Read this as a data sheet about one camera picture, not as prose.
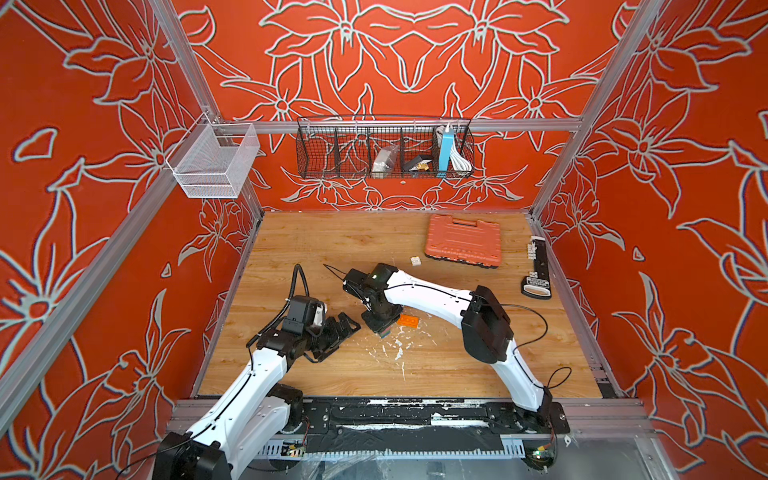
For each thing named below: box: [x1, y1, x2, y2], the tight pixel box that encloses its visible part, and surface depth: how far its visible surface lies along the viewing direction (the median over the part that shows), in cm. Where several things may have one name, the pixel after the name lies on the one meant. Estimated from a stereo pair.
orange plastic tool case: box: [425, 214, 502, 269], surface depth 106 cm
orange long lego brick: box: [398, 314, 419, 328], surface depth 91 cm
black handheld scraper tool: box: [521, 236, 552, 300], surface depth 100 cm
